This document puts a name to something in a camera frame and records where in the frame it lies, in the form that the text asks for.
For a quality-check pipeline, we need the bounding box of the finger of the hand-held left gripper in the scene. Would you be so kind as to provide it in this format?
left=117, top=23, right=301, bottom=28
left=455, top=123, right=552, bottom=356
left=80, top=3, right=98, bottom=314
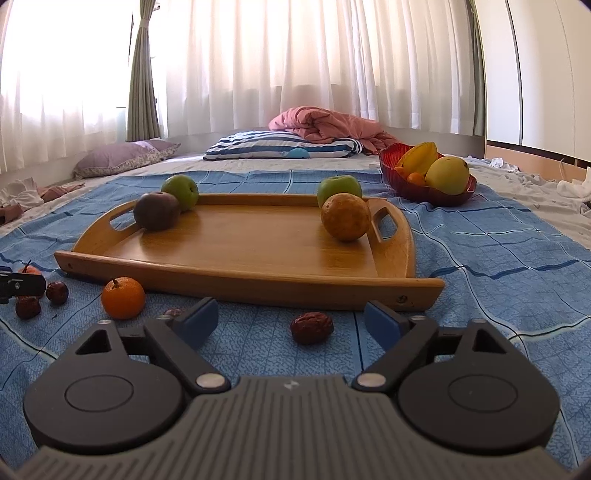
left=0, top=272, right=47, bottom=302

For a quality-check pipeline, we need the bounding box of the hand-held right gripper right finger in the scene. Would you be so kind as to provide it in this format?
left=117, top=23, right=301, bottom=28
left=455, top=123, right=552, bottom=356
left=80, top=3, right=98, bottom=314
left=352, top=300, right=515, bottom=394

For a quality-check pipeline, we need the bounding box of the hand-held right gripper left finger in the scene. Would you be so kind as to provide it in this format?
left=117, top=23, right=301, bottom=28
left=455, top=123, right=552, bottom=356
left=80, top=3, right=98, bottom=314
left=73, top=296, right=232, bottom=396

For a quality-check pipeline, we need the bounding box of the plain tangerine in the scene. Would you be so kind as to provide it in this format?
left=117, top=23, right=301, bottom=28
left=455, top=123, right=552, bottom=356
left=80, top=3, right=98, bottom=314
left=102, top=277, right=146, bottom=320

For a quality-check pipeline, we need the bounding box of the wooden tray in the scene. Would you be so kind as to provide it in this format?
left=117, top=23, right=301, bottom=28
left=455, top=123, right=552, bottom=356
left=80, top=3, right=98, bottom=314
left=54, top=193, right=445, bottom=311

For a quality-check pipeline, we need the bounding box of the brownish orange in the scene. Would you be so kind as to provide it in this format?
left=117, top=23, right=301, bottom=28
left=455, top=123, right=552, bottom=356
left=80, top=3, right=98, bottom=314
left=321, top=193, right=372, bottom=243

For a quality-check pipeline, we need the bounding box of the dark red apple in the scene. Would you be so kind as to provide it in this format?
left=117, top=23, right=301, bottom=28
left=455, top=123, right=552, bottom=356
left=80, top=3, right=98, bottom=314
left=134, top=191, right=181, bottom=232

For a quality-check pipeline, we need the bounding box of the large pale green apple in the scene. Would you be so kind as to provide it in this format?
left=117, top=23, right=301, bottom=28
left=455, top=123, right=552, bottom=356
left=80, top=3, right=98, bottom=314
left=161, top=174, right=199, bottom=212

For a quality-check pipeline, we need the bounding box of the small bright green apple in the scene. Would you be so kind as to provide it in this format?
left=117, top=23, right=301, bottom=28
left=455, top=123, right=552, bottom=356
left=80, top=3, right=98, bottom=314
left=317, top=175, right=363, bottom=208

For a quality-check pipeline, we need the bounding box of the pink cloth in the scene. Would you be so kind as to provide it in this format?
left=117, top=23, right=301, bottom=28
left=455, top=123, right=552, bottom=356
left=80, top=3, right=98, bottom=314
left=0, top=182, right=86, bottom=224

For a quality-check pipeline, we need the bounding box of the blue checked bedsheet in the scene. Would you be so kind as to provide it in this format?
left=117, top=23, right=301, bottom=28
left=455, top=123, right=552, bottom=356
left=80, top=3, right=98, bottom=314
left=0, top=170, right=591, bottom=467

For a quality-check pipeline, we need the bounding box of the red glass bowl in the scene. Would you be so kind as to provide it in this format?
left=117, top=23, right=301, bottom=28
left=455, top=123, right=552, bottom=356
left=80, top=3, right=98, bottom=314
left=379, top=143, right=477, bottom=207

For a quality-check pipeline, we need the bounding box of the purple pillow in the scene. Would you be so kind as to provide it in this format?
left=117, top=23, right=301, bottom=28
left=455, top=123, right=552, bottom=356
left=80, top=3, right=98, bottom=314
left=73, top=140, right=181, bottom=180

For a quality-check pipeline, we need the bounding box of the yellow pear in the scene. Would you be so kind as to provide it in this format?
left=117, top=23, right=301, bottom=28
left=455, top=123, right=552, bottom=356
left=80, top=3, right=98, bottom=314
left=425, top=156, right=471, bottom=195

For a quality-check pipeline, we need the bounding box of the yellow starfruit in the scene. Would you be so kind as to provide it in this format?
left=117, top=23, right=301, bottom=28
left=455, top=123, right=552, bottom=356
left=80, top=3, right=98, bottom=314
left=397, top=141, right=438, bottom=175

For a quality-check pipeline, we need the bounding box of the blue white striped pillow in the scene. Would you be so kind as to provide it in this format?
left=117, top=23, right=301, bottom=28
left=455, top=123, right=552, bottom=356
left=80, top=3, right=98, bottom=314
left=203, top=130, right=364, bottom=160

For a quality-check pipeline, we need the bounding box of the small white cloth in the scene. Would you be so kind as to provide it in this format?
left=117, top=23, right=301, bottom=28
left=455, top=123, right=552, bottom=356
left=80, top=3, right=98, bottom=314
left=466, top=156, right=522, bottom=175

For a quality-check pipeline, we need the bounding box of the pink quilt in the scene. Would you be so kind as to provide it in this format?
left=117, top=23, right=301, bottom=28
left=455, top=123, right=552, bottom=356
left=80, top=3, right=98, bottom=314
left=269, top=106, right=399, bottom=155

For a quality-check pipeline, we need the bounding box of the white sheer curtain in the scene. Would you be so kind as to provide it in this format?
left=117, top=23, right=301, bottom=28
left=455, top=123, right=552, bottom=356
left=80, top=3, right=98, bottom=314
left=157, top=0, right=485, bottom=139
left=0, top=0, right=134, bottom=174

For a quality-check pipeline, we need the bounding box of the green curtain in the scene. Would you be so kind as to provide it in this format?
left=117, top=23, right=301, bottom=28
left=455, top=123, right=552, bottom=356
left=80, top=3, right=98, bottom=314
left=468, top=0, right=488, bottom=141
left=126, top=0, right=162, bottom=141

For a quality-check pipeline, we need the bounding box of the white clothes pile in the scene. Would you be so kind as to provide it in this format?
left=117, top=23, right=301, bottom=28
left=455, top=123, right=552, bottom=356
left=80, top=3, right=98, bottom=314
left=556, top=178, right=591, bottom=202

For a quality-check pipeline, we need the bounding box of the white wardrobe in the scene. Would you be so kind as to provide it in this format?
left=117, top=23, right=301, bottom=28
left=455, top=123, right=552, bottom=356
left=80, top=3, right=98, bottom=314
left=475, top=0, right=591, bottom=162

